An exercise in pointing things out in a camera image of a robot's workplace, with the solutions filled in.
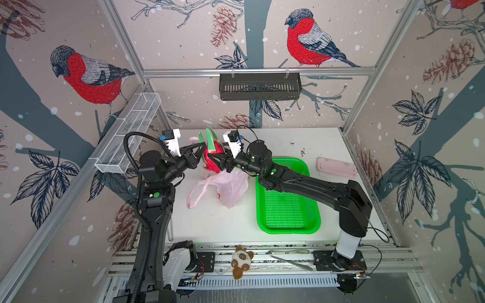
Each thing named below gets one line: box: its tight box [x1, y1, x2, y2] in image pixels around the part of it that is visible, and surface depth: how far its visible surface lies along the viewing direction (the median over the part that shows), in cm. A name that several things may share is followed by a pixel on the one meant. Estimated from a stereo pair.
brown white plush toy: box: [231, 244, 254, 280], surface depth 73 cm
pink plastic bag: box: [186, 167, 249, 209], surface depth 74 cm
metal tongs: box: [266, 249, 314, 273], surface depth 78 cm
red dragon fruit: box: [198, 124, 225, 174], surface depth 67 cm
